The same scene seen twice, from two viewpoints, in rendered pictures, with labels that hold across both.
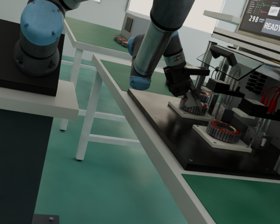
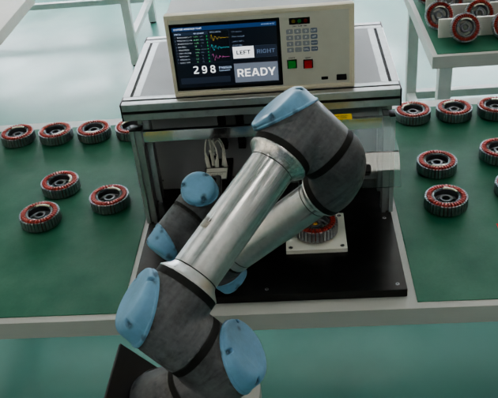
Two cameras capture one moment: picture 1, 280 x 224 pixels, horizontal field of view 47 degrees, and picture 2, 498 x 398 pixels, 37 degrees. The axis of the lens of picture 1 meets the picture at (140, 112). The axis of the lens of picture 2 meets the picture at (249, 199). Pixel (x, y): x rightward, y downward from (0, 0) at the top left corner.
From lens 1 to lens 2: 145 cm
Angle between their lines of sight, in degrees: 59
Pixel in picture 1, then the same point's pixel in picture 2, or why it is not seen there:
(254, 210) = (465, 261)
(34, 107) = not seen: outside the picture
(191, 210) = (473, 312)
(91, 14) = not seen: outside the picture
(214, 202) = (467, 289)
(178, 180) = (431, 307)
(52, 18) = (248, 336)
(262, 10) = (216, 54)
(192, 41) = not seen: outside the picture
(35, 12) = (244, 355)
